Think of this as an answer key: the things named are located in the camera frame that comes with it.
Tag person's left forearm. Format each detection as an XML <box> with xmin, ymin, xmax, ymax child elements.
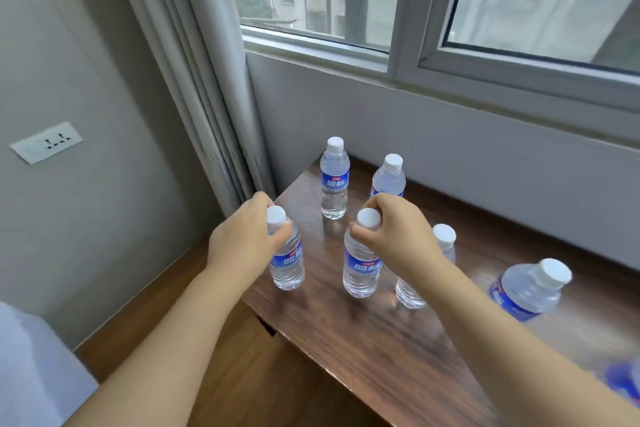
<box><xmin>64</xmin><ymin>267</ymin><xmax>251</xmax><ymax>427</ymax></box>

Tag white wall socket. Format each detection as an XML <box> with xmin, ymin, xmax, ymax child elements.
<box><xmin>9</xmin><ymin>121</ymin><xmax>84</xmax><ymax>165</ymax></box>

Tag white bedding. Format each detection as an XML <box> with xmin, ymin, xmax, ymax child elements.
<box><xmin>0</xmin><ymin>301</ymin><xmax>100</xmax><ymax>427</ymax></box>

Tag white window frame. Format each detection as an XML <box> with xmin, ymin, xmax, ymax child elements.
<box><xmin>220</xmin><ymin>0</ymin><xmax>640</xmax><ymax>114</ymax></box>

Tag person's right forearm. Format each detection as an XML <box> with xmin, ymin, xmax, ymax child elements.
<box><xmin>407</xmin><ymin>262</ymin><xmax>640</xmax><ymax>427</ymax></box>

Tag person's left hand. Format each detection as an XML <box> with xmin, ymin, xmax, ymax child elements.
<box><xmin>206</xmin><ymin>191</ymin><xmax>294</xmax><ymax>292</ymax></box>

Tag person's right hand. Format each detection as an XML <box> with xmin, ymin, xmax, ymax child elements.
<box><xmin>349</xmin><ymin>192</ymin><xmax>449</xmax><ymax>290</ymax></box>

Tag grey curtain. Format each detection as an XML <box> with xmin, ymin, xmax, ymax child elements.
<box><xmin>102</xmin><ymin>0</ymin><xmax>279</xmax><ymax>217</ymax></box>

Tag clear water bottle blue label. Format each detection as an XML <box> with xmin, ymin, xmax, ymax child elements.
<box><xmin>602</xmin><ymin>359</ymin><xmax>640</xmax><ymax>407</ymax></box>
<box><xmin>266</xmin><ymin>205</ymin><xmax>306</xmax><ymax>291</ymax></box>
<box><xmin>395</xmin><ymin>224</ymin><xmax>457</xmax><ymax>310</ymax></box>
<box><xmin>343</xmin><ymin>208</ymin><xmax>384</xmax><ymax>299</ymax></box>
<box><xmin>370</xmin><ymin>153</ymin><xmax>407</xmax><ymax>200</ymax></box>
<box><xmin>489</xmin><ymin>258</ymin><xmax>573</xmax><ymax>323</ymax></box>
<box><xmin>320</xmin><ymin>136</ymin><xmax>351</xmax><ymax>220</ymax></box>

